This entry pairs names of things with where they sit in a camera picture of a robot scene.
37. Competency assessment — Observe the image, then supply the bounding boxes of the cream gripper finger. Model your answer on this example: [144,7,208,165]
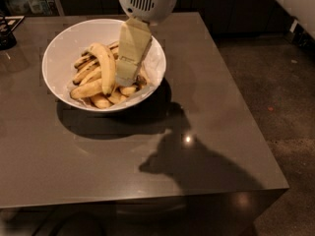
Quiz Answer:
[116,18,152,87]

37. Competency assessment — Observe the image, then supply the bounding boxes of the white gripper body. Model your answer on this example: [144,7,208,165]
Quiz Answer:
[119,0,177,24]

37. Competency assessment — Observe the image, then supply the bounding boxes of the large top yellow banana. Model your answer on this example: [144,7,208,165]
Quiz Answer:
[88,42,116,95]

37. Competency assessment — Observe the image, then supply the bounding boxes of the front left yellow banana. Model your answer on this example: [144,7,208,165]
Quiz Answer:
[70,79,102,99]

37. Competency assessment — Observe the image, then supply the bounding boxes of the white ceramic bowl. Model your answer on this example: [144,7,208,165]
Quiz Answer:
[42,19,162,107]

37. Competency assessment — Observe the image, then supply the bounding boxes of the bunch of yellow bananas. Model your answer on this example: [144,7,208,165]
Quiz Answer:
[72,41,150,109]

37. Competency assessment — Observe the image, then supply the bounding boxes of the bottles on back shelf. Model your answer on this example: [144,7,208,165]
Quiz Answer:
[0,0,59,16]

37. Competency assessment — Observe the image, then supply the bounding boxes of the black object at left edge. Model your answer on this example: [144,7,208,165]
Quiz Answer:
[0,12,17,50]

